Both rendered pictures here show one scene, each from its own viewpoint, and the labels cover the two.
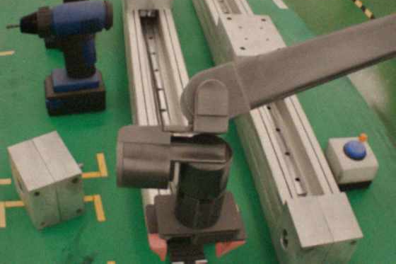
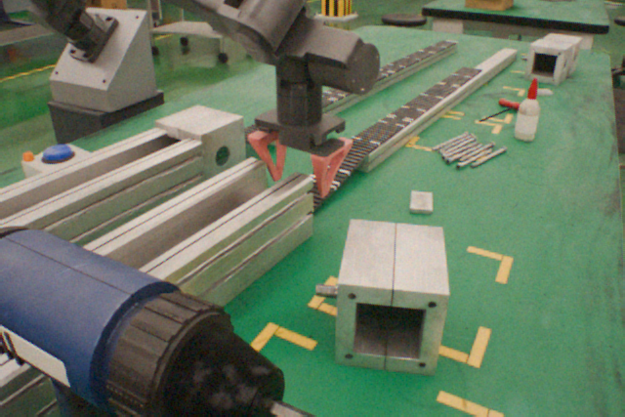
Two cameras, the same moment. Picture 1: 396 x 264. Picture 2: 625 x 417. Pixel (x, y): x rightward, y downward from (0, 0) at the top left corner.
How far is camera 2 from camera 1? 94 cm
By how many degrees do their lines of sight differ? 99
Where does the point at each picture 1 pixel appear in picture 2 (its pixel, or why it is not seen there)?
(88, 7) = (62, 243)
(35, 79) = not seen: outside the picture
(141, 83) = not seen: hidden behind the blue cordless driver
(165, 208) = (320, 126)
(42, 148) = (384, 266)
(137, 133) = (345, 34)
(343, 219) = (189, 113)
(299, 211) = (207, 127)
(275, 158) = (141, 163)
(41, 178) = (414, 231)
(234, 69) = not seen: outside the picture
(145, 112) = (167, 261)
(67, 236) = not seen: hidden behind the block
